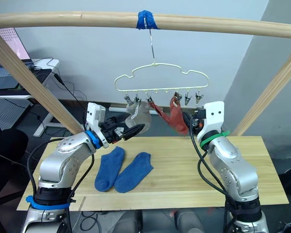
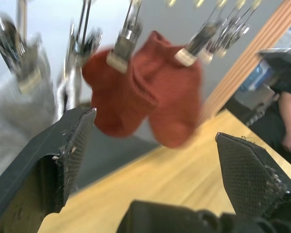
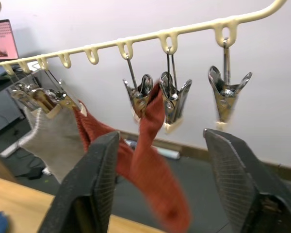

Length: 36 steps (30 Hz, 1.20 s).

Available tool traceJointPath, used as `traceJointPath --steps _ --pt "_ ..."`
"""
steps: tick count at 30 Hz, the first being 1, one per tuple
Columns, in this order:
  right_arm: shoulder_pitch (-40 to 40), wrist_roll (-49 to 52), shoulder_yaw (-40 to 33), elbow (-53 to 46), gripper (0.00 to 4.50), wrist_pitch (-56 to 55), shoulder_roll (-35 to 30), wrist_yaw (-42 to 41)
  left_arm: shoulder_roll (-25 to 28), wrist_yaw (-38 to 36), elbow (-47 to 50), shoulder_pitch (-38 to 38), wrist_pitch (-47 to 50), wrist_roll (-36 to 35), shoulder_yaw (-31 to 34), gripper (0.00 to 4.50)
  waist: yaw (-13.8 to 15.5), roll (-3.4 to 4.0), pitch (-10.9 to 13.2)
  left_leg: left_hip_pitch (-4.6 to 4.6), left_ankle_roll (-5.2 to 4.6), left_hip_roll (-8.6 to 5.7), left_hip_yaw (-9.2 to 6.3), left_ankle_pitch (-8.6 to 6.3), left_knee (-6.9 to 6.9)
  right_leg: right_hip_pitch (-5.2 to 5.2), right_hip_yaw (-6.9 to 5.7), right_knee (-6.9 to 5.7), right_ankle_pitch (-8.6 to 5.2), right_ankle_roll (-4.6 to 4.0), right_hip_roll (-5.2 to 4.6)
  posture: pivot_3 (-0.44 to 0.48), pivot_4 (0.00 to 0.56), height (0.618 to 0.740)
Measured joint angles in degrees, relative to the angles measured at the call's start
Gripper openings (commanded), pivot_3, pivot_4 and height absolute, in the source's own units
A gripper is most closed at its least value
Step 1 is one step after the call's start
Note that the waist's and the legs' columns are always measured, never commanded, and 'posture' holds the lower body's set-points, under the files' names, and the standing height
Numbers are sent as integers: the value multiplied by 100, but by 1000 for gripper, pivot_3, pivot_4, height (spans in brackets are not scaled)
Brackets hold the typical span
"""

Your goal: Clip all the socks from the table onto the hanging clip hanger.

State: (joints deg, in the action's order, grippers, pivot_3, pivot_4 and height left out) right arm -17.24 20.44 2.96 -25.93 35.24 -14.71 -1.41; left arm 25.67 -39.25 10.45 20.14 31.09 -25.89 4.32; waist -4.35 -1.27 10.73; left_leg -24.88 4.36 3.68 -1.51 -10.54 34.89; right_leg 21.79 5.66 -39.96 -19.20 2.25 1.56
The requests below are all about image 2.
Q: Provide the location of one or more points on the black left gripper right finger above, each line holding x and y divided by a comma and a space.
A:
247, 174

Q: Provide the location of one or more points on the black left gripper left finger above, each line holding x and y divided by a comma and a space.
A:
38, 150

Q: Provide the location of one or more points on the metal hanger clip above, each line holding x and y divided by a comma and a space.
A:
83, 46
196, 46
124, 46
12, 55
226, 36

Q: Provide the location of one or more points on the bystander black clothing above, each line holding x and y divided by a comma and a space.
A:
266, 136

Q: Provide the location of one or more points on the grey metal box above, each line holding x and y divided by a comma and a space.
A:
252, 104

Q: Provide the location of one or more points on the small red ankle sock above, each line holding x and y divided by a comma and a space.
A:
114, 102

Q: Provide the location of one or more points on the blue plastic container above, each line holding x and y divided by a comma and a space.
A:
259, 75

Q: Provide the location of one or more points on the large red ankle sock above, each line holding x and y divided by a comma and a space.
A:
174, 102

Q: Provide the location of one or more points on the thin wooden stand pole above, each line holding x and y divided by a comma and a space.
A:
21, 17

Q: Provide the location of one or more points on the light wooden ribbed post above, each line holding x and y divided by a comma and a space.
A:
245, 63

